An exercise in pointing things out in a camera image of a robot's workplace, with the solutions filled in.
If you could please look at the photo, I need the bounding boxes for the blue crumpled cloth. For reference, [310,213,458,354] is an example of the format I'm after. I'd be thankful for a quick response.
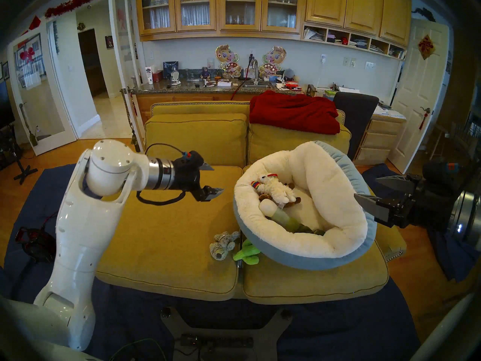
[428,229,479,282]

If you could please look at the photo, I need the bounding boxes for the wooden drawer desk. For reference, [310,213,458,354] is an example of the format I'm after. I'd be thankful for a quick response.
[353,114,407,167]

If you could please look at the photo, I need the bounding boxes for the black television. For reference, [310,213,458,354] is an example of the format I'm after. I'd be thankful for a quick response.
[0,80,15,129]

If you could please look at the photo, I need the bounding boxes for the red tinsel garland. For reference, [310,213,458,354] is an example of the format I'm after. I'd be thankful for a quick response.
[44,0,109,18]

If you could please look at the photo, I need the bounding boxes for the hanging rope tassel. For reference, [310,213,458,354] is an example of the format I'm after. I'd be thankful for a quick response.
[120,87,141,153]

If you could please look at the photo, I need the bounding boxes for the green cactus plush toy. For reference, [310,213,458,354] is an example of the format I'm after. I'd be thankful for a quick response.
[232,238,262,265]

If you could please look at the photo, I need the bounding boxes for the black office chair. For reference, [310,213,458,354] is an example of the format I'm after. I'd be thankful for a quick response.
[333,92,380,161]

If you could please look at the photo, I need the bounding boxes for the stack of papers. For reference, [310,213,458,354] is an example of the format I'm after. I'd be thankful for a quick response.
[373,104,407,120]

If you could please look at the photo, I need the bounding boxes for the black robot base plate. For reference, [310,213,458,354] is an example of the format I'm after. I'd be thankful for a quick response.
[161,307,293,361]

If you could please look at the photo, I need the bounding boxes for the yellow sofa back cushion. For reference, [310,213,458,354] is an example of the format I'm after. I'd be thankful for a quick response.
[145,113,248,168]
[247,123,352,165]

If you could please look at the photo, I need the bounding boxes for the wooden wall cabinets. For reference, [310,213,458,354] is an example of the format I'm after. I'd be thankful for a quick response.
[135,0,412,60]

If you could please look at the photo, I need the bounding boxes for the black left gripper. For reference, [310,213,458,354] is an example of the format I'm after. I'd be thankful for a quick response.
[172,152,225,202]

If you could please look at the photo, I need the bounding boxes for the brown reindeer plush toy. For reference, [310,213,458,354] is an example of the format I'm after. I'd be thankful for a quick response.
[259,182,302,208]

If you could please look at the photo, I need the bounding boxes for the yellow sofa seat cushion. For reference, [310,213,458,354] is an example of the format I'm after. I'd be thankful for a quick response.
[89,165,244,301]
[242,165,389,305]

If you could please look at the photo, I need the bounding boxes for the granite top kitchen counter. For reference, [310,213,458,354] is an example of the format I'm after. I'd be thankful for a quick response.
[132,78,305,139]

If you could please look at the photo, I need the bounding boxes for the grey spotted plush toy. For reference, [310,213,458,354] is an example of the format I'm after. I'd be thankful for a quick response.
[209,231,241,261]

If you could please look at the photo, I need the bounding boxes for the white blue dog bed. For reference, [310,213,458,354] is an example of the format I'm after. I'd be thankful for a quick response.
[233,140,378,270]

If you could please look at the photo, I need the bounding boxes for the white french door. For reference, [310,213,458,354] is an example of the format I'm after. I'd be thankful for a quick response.
[108,0,145,152]
[8,21,77,156]

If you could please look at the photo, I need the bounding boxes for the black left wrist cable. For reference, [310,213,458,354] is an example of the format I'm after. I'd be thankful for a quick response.
[136,143,188,206]

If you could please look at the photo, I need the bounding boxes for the black wall ornament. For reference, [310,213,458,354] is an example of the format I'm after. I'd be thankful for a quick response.
[411,8,436,23]

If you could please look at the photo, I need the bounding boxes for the cartoon boy wall decoration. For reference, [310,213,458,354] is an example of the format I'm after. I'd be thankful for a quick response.
[215,44,242,79]

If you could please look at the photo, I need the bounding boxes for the dark blue floor cloth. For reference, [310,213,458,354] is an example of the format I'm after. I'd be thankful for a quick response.
[0,154,420,361]

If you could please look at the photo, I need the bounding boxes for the black floor stand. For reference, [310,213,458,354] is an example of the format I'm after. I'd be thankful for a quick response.
[0,125,39,185]

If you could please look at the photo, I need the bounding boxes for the white panel door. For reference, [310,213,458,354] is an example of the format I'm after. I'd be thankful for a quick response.
[387,18,450,174]

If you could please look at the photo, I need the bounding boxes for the red diamond door decoration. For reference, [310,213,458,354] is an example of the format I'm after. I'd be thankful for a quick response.
[418,34,436,61]

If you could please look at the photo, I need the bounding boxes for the cartoon girl wall decoration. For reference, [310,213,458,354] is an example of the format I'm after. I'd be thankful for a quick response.
[259,46,287,79]

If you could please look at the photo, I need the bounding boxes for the yellow sofa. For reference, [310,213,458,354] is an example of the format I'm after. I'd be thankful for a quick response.
[75,101,407,305]

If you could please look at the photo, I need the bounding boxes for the white green bottle plush toy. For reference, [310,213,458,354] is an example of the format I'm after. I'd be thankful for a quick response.
[259,199,325,235]

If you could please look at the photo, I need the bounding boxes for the red blanket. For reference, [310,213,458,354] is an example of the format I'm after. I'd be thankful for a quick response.
[249,90,340,135]

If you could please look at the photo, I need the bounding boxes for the green cable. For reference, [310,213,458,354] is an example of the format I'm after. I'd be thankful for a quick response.
[109,338,168,361]

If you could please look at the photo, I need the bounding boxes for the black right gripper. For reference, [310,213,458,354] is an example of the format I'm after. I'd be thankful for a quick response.
[353,158,463,229]

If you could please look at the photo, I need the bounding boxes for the black red cable reel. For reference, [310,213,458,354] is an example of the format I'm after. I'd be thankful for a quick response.
[15,226,59,263]

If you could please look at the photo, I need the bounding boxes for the white lamb plush toy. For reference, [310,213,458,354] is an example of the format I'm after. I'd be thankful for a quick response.
[251,173,297,205]

